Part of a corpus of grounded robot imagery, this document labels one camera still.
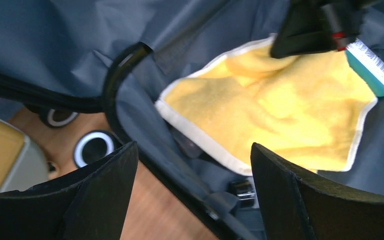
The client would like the teal tube with barcode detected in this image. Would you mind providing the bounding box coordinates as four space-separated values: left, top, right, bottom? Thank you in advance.
345 39 384 97

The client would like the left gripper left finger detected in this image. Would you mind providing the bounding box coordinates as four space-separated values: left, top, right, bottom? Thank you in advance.
0 142 139 240

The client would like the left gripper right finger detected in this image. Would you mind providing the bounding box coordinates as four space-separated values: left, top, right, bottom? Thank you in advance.
250 143 384 240

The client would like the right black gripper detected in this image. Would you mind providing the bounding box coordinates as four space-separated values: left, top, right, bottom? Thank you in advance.
270 0 379 59

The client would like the round pastel drawer cabinet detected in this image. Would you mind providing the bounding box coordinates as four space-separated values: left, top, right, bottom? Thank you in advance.
0 119 50 193

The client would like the yellow towel white trim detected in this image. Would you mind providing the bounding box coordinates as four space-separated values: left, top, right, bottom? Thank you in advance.
155 36 378 176

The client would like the small clear dark-capped bottle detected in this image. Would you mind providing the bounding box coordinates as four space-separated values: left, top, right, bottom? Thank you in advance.
227 177 259 209

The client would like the pink and teal kids suitcase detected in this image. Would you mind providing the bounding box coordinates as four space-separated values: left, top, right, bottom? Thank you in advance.
0 0 384 240

